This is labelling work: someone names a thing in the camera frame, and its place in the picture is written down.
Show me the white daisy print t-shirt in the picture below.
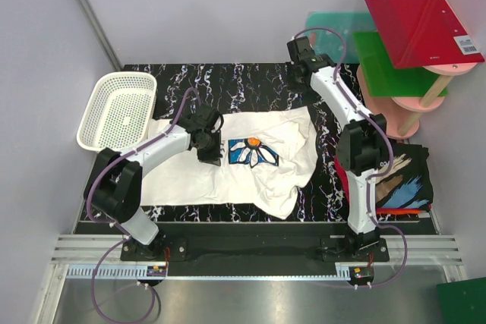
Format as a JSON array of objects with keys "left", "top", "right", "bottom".
[{"left": 141, "top": 107, "right": 317, "bottom": 219}]

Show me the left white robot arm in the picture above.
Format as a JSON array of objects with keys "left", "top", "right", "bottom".
[{"left": 84, "top": 104, "right": 224, "bottom": 246}]

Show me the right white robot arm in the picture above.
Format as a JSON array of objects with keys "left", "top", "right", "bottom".
[{"left": 287, "top": 36, "right": 393, "bottom": 256}]

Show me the black marbled table mat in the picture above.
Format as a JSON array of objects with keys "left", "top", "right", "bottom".
[{"left": 122, "top": 63, "right": 349, "bottom": 222}]

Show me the green plastic sheet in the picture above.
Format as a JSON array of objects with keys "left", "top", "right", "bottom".
[{"left": 353, "top": 32, "right": 439, "bottom": 97}]

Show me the white perforated plastic basket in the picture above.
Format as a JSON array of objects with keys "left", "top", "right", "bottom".
[{"left": 76, "top": 71, "right": 157, "bottom": 153}]

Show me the pink wooden tiered shelf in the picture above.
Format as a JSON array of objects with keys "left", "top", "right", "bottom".
[{"left": 355, "top": 0, "right": 478, "bottom": 140}]

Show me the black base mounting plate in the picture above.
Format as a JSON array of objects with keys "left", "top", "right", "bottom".
[{"left": 121, "top": 222, "right": 390, "bottom": 263}]

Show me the red plastic sheet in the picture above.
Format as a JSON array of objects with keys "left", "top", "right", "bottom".
[{"left": 364, "top": 0, "right": 484, "bottom": 69}]

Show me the black folded printed t-shirt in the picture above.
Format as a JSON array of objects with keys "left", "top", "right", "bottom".
[{"left": 375, "top": 143, "right": 434, "bottom": 214}]

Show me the red folded t-shirt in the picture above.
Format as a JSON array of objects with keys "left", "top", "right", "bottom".
[{"left": 334, "top": 157, "right": 421, "bottom": 215}]

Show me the dark green board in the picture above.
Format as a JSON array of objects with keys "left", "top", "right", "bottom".
[{"left": 437, "top": 278, "right": 486, "bottom": 324}]

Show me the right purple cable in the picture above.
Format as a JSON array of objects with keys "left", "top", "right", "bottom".
[{"left": 294, "top": 27, "right": 409, "bottom": 289}]

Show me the purple cable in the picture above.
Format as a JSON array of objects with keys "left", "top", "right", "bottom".
[
  {"left": 87, "top": 87, "right": 202, "bottom": 322},
  {"left": 294, "top": 27, "right": 409, "bottom": 289}
]

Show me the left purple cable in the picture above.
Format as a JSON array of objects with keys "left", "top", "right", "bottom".
[{"left": 87, "top": 87, "right": 202, "bottom": 322}]

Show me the aluminium rail frame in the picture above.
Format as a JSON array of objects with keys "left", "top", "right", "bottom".
[{"left": 51, "top": 234, "right": 466, "bottom": 282}]

